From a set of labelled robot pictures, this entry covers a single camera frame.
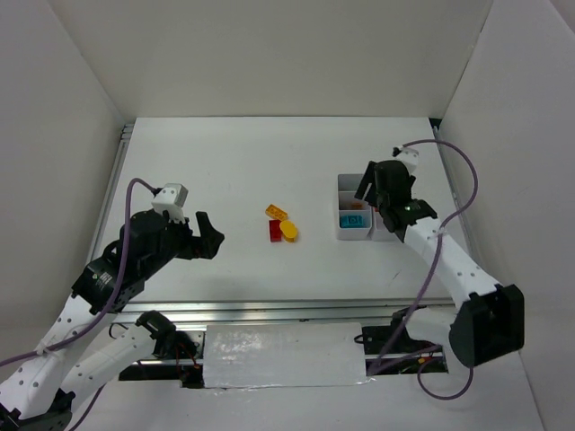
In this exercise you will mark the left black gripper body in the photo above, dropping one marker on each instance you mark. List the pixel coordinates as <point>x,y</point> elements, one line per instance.
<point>192,240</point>

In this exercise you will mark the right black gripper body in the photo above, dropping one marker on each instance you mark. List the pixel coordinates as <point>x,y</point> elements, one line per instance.
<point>377,191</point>

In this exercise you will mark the teal stepped lego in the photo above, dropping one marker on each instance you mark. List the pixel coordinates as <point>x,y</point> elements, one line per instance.
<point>351,221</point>

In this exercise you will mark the white divided container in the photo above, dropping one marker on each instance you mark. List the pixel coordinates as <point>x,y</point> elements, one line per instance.
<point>347,184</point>
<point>379,232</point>

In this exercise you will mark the red rectangular lego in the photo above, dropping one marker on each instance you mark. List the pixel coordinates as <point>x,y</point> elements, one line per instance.
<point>275,231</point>

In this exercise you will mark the orange lego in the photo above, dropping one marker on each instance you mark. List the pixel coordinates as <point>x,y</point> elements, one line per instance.
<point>276,213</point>

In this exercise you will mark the yellow oval lego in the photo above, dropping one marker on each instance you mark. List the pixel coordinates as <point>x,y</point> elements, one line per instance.
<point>288,230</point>

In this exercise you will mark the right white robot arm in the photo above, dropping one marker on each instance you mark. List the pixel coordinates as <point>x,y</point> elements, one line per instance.
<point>489,321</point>

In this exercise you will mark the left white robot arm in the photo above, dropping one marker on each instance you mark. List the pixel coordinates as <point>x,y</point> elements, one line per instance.
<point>53,380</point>

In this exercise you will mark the white foil sheet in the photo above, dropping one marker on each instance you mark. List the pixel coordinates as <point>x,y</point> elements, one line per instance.
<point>283,355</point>

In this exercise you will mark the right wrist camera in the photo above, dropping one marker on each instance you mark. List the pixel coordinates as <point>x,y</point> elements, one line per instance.
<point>408,156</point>

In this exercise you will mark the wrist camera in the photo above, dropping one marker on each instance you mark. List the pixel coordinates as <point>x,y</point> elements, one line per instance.
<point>171,199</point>
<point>408,156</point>

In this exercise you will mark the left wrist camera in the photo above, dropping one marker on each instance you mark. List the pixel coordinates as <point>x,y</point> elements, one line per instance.
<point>171,199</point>

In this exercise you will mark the right aluminium rail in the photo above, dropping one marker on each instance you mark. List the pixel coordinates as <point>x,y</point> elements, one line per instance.
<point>451,155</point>

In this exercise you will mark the aluminium rail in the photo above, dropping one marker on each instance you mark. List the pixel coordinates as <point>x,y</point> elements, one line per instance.
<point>124,139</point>
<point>274,311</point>
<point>451,155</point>

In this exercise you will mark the aluminium front rail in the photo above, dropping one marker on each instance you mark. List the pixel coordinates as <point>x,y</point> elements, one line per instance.
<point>274,311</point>

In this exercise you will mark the left aluminium rail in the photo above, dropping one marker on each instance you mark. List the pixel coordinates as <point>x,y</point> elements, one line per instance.
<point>124,139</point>

